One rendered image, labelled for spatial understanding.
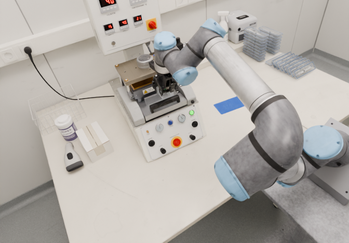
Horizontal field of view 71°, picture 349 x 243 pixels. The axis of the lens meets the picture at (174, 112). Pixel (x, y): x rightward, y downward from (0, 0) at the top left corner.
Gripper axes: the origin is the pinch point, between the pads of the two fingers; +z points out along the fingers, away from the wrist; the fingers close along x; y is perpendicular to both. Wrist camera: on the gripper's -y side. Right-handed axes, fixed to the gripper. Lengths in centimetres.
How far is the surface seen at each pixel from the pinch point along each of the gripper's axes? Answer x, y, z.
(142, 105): -9.2, -2.6, 8.6
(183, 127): 5.7, 13.9, 16.4
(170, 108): 1.8, 5.7, 6.7
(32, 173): -92, -34, 97
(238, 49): 82, -36, 40
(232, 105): 42, 9, 28
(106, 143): -31.5, 2.6, 21.3
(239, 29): 85, -44, 30
